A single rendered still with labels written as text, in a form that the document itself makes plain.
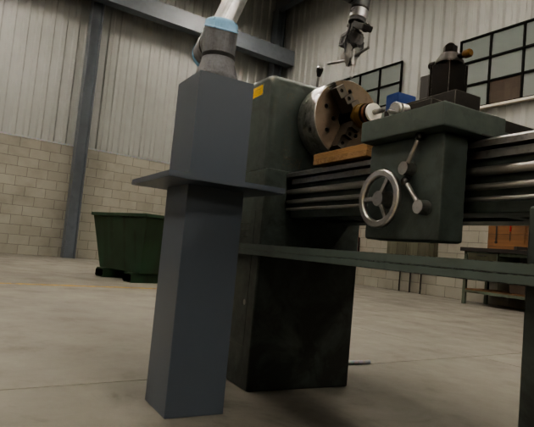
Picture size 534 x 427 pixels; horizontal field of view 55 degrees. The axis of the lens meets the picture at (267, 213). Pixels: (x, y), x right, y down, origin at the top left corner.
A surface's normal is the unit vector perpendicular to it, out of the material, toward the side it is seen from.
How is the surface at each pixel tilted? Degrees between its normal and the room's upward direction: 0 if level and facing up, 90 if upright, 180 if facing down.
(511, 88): 90
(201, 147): 90
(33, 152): 90
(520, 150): 90
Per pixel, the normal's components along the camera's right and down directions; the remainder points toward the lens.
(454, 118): 0.47, -0.02
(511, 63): -0.82, -0.11
